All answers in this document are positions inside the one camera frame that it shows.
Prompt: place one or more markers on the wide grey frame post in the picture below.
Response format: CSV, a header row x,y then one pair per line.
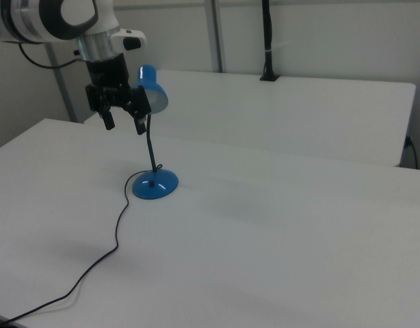
x,y
215,34

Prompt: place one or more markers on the slim grey frame post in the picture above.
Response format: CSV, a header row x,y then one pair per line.
x,y
63,89

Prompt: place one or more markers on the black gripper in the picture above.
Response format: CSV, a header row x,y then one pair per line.
x,y
107,73

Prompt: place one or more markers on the black clamp pole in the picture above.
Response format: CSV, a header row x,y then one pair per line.
x,y
267,34

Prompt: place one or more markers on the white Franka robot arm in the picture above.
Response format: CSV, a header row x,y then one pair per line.
x,y
25,20

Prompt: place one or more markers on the blue desk lamp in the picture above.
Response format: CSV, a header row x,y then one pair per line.
x,y
155,188

